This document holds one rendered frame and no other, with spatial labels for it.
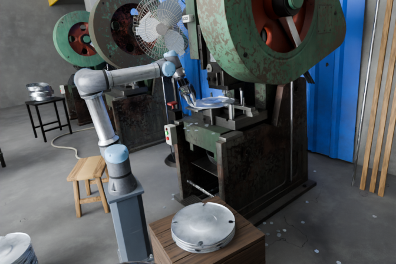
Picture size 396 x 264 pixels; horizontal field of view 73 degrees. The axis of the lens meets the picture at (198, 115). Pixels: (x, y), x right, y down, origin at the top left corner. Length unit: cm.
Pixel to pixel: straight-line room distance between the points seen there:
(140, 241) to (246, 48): 116
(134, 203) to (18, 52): 675
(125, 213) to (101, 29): 180
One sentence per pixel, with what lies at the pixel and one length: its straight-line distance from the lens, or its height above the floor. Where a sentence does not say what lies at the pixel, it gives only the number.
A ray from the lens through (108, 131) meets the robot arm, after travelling 152.
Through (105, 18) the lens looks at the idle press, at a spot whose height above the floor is 145.
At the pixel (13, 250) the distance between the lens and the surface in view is 179.
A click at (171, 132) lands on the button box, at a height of 59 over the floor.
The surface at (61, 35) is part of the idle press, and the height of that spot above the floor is 141.
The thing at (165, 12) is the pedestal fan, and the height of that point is 142.
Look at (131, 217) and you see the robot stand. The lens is 155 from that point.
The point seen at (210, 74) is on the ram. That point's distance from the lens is 172.
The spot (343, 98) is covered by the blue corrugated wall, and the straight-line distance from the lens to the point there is 261.
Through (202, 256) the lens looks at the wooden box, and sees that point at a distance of 121.
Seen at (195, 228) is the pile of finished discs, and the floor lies 39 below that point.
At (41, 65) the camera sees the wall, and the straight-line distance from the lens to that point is 797.
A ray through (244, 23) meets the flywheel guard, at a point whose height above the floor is 123.
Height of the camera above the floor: 119
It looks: 16 degrees down
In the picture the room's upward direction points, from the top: 5 degrees counter-clockwise
